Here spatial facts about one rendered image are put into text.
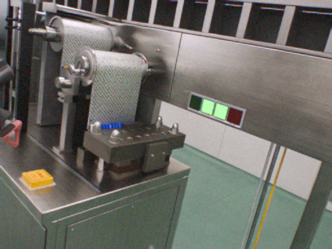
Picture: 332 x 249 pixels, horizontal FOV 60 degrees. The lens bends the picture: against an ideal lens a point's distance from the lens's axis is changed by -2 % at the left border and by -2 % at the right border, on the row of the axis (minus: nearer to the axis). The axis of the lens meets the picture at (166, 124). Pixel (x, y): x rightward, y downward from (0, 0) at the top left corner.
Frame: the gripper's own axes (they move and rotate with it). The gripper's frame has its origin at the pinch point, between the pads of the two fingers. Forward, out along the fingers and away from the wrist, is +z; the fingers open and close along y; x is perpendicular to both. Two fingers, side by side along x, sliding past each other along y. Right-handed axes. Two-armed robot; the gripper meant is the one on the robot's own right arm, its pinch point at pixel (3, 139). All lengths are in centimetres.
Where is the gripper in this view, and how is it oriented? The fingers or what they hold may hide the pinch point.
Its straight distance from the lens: 94.7
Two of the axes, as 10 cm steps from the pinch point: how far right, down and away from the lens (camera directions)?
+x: -4.1, 6.3, -6.6
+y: -9.1, -2.7, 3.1
